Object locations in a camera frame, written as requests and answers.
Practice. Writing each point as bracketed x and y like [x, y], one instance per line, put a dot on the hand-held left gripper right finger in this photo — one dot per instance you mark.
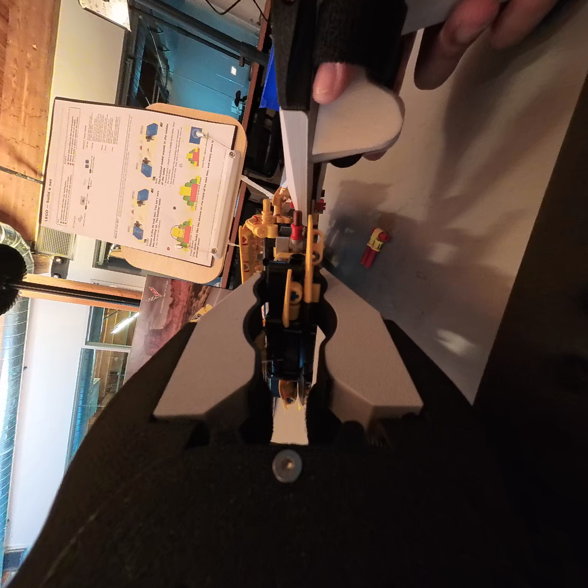
[372, 372]

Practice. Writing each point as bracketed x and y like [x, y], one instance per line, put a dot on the black pole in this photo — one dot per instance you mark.
[252, 55]

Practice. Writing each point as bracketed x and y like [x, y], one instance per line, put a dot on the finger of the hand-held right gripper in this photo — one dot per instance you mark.
[298, 151]

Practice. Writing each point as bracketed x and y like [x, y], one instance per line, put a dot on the person's right hand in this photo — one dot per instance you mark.
[482, 23]

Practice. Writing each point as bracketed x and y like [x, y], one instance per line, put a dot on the yellow brick toy car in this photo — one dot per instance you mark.
[285, 285]

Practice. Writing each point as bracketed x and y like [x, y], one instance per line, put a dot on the silver ventilation duct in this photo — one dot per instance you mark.
[11, 390]

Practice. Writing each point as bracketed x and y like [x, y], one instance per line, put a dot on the hanging paper sign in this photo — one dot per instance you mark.
[105, 11]

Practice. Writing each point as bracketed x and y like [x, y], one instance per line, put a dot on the yellow connector piece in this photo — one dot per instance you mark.
[377, 239]

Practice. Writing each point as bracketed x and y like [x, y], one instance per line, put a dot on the printed instruction sheet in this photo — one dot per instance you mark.
[138, 183]

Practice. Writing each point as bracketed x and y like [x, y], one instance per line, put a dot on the toy car set box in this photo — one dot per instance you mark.
[174, 312]

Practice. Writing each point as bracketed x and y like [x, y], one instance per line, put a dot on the white vent grille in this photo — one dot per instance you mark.
[55, 242]

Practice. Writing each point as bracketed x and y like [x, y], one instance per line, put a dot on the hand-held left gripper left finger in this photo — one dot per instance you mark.
[206, 372]

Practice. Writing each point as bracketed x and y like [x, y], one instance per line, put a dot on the black speaker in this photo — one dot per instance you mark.
[59, 266]

